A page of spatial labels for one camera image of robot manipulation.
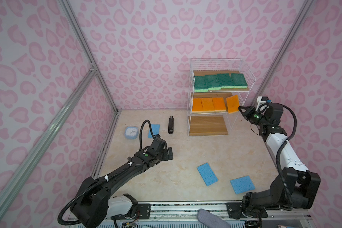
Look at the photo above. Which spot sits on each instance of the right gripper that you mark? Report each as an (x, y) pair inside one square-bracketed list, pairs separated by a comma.
[(247, 115)]

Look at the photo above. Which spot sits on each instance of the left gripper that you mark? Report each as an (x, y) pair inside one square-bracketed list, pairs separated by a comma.
[(166, 156)]

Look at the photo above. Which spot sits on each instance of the orange sponge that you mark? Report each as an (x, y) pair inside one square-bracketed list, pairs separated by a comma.
[(232, 104), (207, 105), (197, 106), (219, 104)]

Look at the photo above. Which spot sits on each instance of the green sponge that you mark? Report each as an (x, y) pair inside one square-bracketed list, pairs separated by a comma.
[(200, 84), (239, 81), (212, 81), (225, 81)]

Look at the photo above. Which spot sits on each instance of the blue sponge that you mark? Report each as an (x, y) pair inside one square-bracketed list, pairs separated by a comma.
[(155, 129), (242, 184), (207, 174)]

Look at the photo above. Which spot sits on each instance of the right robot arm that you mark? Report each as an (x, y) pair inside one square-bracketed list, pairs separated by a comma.
[(295, 186)]

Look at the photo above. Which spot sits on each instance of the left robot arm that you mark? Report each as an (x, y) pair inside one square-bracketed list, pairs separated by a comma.
[(90, 205)]

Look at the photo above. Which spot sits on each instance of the black stapler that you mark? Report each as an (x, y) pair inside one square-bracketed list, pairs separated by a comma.
[(171, 125)]

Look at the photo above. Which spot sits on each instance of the blue square timer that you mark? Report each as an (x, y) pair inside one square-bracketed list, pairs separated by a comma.
[(131, 132)]

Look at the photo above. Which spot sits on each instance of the grey cloth object front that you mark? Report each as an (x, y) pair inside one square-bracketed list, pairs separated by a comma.
[(211, 221)]

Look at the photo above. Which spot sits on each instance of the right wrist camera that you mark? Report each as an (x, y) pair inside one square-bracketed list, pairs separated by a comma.
[(262, 100)]

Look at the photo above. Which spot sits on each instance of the white wire wooden shelf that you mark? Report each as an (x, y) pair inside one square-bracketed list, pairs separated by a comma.
[(217, 123)]

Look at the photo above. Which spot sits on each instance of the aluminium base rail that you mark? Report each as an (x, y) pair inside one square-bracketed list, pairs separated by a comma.
[(183, 214)]

